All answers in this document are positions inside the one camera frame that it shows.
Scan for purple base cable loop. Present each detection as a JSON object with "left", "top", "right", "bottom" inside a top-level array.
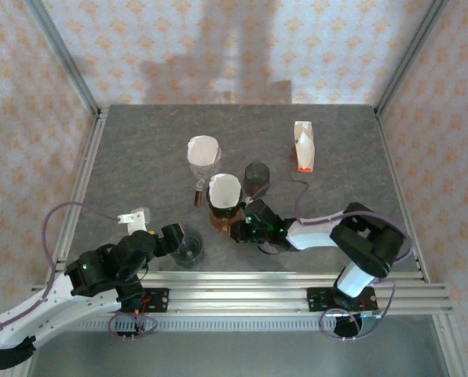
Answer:
[
  {"left": 108, "top": 309, "right": 158, "bottom": 342},
  {"left": 319, "top": 282, "right": 396, "bottom": 342}
]

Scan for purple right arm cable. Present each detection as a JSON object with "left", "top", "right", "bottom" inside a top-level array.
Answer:
[{"left": 251, "top": 179, "right": 415, "bottom": 315}]

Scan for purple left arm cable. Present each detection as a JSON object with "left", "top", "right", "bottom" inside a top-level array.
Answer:
[{"left": 0, "top": 201, "right": 122, "bottom": 339}]

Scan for dark grey glass cup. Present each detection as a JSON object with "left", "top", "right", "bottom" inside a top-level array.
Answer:
[{"left": 170, "top": 229, "right": 204, "bottom": 268}]

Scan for dark green glass dripper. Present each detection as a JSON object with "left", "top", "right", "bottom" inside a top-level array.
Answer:
[{"left": 207, "top": 174, "right": 245, "bottom": 220}]

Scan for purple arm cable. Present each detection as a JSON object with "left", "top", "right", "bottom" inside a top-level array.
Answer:
[
  {"left": 251, "top": 179, "right": 415, "bottom": 315},
  {"left": 0, "top": 201, "right": 122, "bottom": 339}
]

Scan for white paper coffee filter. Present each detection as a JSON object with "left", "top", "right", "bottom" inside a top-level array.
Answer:
[
  {"left": 186, "top": 135, "right": 221, "bottom": 166},
  {"left": 208, "top": 174, "right": 243, "bottom": 208}
]

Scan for dark hexagonal dripper wooden handle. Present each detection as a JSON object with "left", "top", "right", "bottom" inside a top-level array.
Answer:
[{"left": 243, "top": 161, "right": 271, "bottom": 199}]

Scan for white slotted cable duct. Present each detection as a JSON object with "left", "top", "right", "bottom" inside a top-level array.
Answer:
[{"left": 72, "top": 317, "right": 337, "bottom": 333}]

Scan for orange glass server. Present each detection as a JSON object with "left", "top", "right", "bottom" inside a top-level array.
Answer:
[{"left": 209, "top": 210, "right": 245, "bottom": 237}]

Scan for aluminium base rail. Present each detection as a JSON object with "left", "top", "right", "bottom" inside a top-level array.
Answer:
[{"left": 31, "top": 269, "right": 455, "bottom": 316}]

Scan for white coffee filter pack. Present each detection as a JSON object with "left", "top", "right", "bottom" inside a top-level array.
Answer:
[{"left": 293, "top": 120, "right": 316, "bottom": 174}]

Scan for aluminium table side rail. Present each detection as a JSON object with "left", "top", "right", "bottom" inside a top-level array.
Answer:
[
  {"left": 53, "top": 106, "right": 110, "bottom": 276},
  {"left": 374, "top": 105, "right": 430, "bottom": 284}
]

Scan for aluminium frame post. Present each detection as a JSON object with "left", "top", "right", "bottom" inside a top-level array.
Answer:
[
  {"left": 374, "top": 0, "right": 451, "bottom": 117},
  {"left": 24, "top": 0, "right": 104, "bottom": 117}
]

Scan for clear glass dripper wooden handle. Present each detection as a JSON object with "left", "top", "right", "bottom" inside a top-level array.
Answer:
[{"left": 186, "top": 135, "right": 223, "bottom": 208}]

